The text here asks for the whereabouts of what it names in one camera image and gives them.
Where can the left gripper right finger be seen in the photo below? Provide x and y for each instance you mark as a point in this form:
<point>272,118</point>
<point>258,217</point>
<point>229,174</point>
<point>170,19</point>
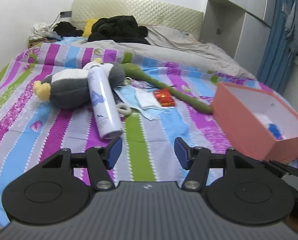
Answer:
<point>236,187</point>

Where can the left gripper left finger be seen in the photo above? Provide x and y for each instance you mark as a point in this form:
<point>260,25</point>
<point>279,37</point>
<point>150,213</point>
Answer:
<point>62,185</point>

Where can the blue plastic snack bag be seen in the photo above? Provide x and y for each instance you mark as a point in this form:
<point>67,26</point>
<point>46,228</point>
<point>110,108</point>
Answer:
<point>275,131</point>

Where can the orange cardboard box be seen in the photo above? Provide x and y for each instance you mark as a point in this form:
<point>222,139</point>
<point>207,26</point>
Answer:
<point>256,122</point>

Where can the white rope ring toy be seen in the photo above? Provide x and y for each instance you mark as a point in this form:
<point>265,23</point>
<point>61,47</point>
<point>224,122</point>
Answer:
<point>123,109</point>

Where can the red foil tea packet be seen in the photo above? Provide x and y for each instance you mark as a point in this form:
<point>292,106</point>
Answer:
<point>164,97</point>

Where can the blue face mask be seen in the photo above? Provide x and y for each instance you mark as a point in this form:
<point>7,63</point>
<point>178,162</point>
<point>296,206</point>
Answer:
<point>127,95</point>

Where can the clear zip pouch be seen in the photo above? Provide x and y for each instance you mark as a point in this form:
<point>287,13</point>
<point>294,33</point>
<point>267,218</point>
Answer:
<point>263,119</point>

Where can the striped colourful bed sheet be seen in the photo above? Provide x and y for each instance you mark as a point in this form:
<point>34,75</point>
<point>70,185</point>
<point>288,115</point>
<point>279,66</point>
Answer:
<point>31,130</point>

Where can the white lilac spray can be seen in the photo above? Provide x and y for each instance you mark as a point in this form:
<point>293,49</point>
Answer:
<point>103,103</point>

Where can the grey white penguin plush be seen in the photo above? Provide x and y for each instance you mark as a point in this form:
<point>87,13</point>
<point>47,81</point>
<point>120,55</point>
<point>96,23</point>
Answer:
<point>68,89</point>

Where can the blue curtain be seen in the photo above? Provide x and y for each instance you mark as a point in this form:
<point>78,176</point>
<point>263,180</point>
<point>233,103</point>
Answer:
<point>277,63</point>

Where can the green plush massage stick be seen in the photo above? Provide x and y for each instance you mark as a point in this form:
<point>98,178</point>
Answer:
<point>135,72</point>

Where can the wooden bedside table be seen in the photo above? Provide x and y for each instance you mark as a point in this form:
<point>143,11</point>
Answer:
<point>35,42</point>

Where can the hanging denim shirt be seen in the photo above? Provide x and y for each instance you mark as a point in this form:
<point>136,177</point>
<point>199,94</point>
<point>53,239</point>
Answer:
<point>291,26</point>

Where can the white crumpled clothes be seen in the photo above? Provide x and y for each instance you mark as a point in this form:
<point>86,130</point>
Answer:
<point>42,30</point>

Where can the small black clothes heap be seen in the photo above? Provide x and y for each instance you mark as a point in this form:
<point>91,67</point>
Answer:
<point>66,29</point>

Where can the grey duvet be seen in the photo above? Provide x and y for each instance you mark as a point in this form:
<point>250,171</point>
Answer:
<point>169,44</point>

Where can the yellow pillow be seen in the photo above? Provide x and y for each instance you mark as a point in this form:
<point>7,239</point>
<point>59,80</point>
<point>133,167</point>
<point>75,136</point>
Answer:
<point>88,27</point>

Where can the grey wardrobe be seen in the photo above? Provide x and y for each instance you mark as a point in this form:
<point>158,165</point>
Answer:
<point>240,27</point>

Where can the black clothes pile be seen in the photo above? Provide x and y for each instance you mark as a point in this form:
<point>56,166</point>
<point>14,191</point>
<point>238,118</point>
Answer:
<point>120,29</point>

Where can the cream quilted headboard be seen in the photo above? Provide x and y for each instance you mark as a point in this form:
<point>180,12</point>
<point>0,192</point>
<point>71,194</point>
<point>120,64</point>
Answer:
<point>146,12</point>

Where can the wall power socket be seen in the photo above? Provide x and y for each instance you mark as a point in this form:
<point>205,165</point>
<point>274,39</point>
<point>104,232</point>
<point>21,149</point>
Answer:
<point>65,14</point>

